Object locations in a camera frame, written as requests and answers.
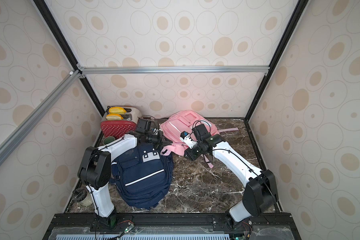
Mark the small green circuit board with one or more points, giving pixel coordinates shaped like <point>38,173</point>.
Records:
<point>128,228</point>

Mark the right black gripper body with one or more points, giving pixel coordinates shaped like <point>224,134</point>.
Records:
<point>193,151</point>

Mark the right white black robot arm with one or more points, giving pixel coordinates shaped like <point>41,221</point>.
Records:
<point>260,188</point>

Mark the yellow toast slice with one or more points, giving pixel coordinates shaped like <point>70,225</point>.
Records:
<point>117,110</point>
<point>114,117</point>

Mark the yellow toast slice front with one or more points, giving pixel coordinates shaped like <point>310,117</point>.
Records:
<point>114,117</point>

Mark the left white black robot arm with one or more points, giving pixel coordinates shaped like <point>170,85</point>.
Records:
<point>95,172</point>

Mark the black corner post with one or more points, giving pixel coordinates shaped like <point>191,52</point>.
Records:
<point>287,34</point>
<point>46,14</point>

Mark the red dotted toaster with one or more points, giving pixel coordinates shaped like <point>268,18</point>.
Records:
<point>118,128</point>

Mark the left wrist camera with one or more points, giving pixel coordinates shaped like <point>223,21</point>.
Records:
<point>143,126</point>

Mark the horizontal aluminium frame bar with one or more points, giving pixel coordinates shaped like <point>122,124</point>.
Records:
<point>172,70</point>

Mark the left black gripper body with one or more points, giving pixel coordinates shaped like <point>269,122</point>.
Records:
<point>156,140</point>

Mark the black left corner post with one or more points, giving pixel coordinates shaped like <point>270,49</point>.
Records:
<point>46,14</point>

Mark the navy blue backpack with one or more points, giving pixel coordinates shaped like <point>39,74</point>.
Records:
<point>142,176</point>

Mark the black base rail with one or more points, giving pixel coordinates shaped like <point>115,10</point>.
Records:
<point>85,226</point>

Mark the left diagonal aluminium bar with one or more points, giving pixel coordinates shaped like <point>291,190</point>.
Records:
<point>16,137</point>

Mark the yellow toast slice rear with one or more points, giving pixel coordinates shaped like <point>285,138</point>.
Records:
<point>117,110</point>

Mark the green mug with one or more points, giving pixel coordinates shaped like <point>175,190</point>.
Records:
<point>108,140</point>

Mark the black right corner post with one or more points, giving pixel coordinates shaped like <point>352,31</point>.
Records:
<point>287,34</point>

